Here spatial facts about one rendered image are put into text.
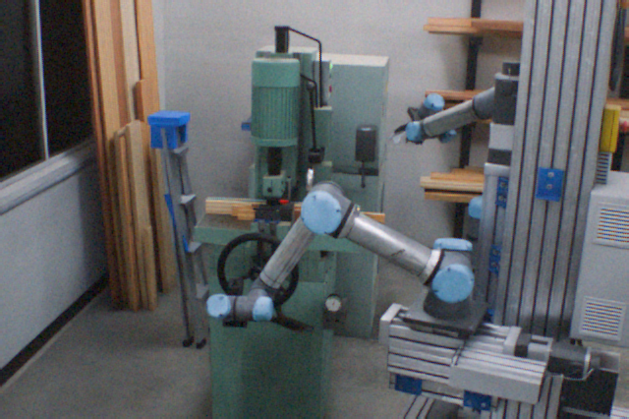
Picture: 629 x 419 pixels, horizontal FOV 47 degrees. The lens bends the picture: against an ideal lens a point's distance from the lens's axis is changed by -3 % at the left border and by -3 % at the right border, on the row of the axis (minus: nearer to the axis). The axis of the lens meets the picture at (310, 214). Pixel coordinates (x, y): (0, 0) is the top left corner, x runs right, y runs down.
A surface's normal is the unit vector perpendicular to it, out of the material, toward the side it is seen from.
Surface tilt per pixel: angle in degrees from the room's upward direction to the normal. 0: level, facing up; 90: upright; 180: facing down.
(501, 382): 90
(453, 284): 93
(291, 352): 90
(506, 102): 90
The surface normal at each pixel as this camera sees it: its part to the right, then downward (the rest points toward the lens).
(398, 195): -0.15, 0.29
